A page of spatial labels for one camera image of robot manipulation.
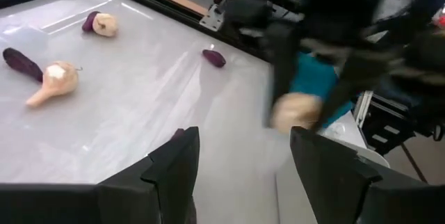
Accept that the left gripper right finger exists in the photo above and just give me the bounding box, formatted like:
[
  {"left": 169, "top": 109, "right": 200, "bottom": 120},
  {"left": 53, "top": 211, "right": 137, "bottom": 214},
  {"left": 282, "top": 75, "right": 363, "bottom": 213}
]
[{"left": 290, "top": 126, "right": 428, "bottom": 224}]

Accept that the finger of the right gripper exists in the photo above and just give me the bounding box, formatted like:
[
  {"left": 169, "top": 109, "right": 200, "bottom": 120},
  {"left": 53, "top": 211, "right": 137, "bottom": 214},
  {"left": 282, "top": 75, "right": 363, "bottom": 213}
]
[
  {"left": 311, "top": 48, "right": 394, "bottom": 133},
  {"left": 266, "top": 22, "right": 303, "bottom": 129}
]

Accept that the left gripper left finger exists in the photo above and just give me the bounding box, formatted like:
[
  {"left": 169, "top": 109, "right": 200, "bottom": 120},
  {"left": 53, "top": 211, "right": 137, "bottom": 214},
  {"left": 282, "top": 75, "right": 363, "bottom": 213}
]
[{"left": 97, "top": 126, "right": 201, "bottom": 224}]

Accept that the beige pear-shaped squash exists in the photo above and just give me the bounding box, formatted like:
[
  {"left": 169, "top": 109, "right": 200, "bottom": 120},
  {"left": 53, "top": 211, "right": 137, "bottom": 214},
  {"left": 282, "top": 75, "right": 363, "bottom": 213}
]
[{"left": 26, "top": 61, "right": 83, "bottom": 108}]

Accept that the long purple eggplant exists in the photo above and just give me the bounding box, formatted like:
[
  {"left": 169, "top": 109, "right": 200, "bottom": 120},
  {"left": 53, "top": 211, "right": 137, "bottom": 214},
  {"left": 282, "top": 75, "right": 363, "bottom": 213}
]
[{"left": 2, "top": 47, "right": 45, "bottom": 83}]

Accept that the teal plastic basket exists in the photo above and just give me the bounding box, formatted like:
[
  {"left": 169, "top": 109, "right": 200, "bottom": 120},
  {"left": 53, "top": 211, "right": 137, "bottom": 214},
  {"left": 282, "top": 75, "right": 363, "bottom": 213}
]
[{"left": 290, "top": 52, "right": 354, "bottom": 129}]

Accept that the black slotted stand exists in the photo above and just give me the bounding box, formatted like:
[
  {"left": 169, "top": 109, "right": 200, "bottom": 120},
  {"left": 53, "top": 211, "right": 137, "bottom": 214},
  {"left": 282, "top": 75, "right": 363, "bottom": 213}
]
[{"left": 354, "top": 91, "right": 445, "bottom": 156}]

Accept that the small purple eggplant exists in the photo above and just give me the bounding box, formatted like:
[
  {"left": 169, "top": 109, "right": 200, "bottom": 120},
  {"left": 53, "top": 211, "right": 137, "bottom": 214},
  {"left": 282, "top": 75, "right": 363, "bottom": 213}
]
[
  {"left": 81, "top": 10, "right": 102, "bottom": 33},
  {"left": 202, "top": 45, "right": 227, "bottom": 68}
]

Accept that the silver metal mounting bracket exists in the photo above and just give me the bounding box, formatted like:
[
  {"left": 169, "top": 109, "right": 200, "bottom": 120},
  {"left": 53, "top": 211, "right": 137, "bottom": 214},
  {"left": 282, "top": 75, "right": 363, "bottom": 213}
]
[{"left": 199, "top": 3, "right": 225, "bottom": 33}]

